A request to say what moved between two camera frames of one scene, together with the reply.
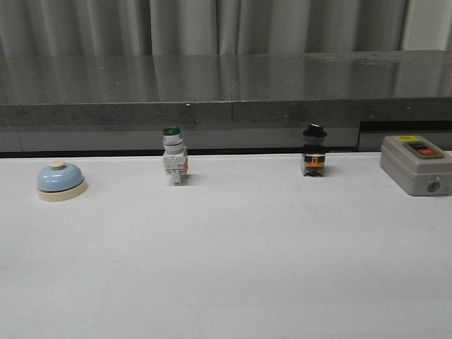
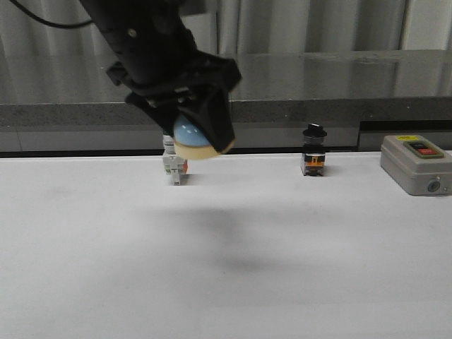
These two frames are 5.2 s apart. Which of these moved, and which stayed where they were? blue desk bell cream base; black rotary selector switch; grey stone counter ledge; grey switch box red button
Moved: blue desk bell cream base
Stayed: grey switch box red button; black rotary selector switch; grey stone counter ledge
